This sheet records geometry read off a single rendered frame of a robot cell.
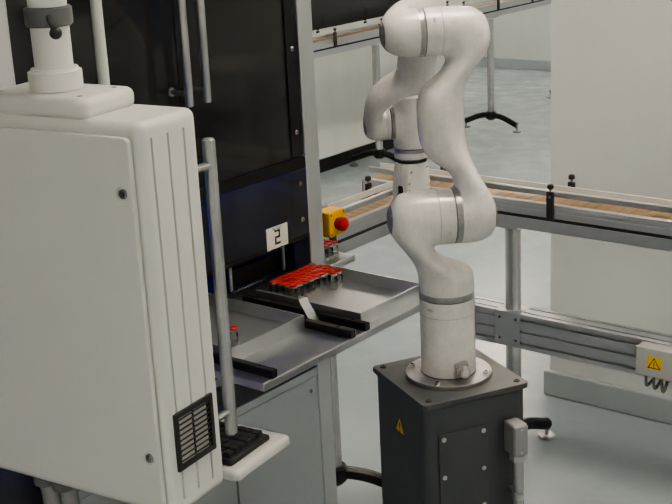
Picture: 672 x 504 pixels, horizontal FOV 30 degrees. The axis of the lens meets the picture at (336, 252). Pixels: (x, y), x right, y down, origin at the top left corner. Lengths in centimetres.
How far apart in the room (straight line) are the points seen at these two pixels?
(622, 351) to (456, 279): 133
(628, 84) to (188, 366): 240
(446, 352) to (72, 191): 92
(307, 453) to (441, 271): 110
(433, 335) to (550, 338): 136
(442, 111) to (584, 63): 185
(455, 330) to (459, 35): 62
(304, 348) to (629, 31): 188
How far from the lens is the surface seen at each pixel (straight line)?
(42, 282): 239
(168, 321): 228
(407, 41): 260
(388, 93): 293
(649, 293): 451
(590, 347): 397
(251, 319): 313
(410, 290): 319
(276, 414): 346
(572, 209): 384
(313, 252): 345
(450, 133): 262
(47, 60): 233
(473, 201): 264
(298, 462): 359
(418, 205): 263
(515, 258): 404
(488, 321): 413
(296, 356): 289
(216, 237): 238
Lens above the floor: 195
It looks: 17 degrees down
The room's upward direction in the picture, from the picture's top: 3 degrees counter-clockwise
